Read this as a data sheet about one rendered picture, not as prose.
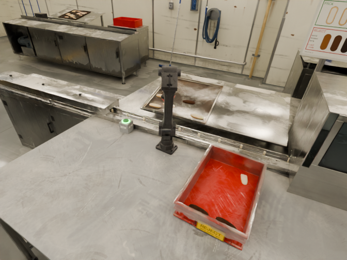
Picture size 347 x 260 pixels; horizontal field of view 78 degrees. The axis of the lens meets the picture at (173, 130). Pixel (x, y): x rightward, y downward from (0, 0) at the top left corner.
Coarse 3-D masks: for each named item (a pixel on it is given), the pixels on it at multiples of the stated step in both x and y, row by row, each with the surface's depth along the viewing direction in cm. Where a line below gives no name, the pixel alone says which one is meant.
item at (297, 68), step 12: (300, 48) 314; (300, 60) 275; (312, 60) 245; (300, 72) 253; (312, 72) 240; (324, 72) 236; (336, 72) 234; (288, 84) 320; (300, 84) 252; (300, 96) 258
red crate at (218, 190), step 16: (208, 176) 117; (224, 176) 117; (240, 176) 118; (256, 176) 118; (192, 192) 107; (208, 192) 108; (224, 192) 108; (240, 192) 109; (208, 208) 100; (224, 208) 101; (240, 208) 101; (192, 224) 93; (240, 224) 94; (224, 240) 87
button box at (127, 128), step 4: (132, 120) 146; (120, 124) 144; (124, 124) 142; (128, 124) 142; (132, 124) 147; (120, 128) 146; (124, 128) 144; (128, 128) 144; (132, 128) 149; (124, 132) 146; (128, 132) 145
